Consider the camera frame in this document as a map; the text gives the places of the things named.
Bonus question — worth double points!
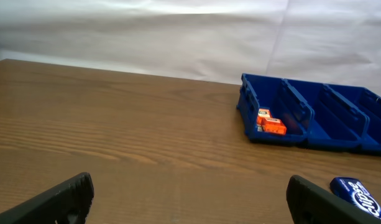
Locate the blue candy pack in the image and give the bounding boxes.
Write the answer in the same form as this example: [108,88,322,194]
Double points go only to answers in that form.
[329,176,381,222]

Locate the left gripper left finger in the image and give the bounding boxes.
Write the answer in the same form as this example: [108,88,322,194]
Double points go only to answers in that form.
[0,172,95,224]

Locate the blue tray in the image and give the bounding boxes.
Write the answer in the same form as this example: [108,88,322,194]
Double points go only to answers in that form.
[236,73,381,156]

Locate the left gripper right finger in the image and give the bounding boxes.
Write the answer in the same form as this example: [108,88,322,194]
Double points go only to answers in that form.
[285,174,381,224]

